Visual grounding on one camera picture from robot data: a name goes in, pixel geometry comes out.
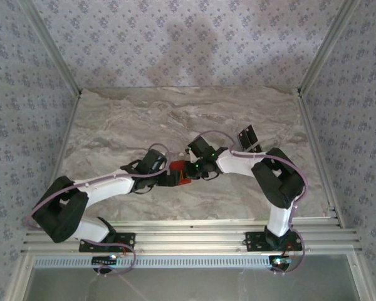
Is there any red card holder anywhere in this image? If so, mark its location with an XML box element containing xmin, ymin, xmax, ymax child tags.
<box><xmin>170</xmin><ymin>159</ymin><xmax>194</xmax><ymax>186</ymax></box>

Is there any grey metal panel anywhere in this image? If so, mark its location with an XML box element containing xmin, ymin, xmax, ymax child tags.
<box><xmin>26</xmin><ymin>254</ymin><xmax>363</xmax><ymax>301</ymax></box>

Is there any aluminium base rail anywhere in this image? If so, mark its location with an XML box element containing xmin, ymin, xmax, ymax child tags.
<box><xmin>21</xmin><ymin>219</ymin><xmax>363</xmax><ymax>254</ymax></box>

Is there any grey slotted cable duct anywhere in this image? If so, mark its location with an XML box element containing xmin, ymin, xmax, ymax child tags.
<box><xmin>31</xmin><ymin>254</ymin><xmax>278</xmax><ymax>270</ymax></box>

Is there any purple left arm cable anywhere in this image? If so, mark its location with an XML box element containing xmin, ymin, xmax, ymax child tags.
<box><xmin>24</xmin><ymin>143</ymin><xmax>172</xmax><ymax>279</ymax></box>

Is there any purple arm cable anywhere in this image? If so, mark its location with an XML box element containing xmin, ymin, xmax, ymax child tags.
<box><xmin>24</xmin><ymin>143</ymin><xmax>172</xmax><ymax>279</ymax></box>
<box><xmin>192</xmin><ymin>130</ymin><xmax>310</xmax><ymax>276</ymax></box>

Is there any aluminium table side rail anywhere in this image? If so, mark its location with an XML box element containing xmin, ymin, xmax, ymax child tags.
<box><xmin>296</xmin><ymin>88</ymin><xmax>345</xmax><ymax>229</ymax></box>
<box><xmin>43</xmin><ymin>92</ymin><xmax>84</xmax><ymax>204</ymax></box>

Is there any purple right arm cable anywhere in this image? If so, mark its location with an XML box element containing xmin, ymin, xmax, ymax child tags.
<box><xmin>192</xmin><ymin>130</ymin><xmax>310</xmax><ymax>276</ymax></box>

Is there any aluminium frame post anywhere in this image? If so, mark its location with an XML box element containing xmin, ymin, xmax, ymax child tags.
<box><xmin>296</xmin><ymin>0</ymin><xmax>363</xmax><ymax>97</ymax></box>

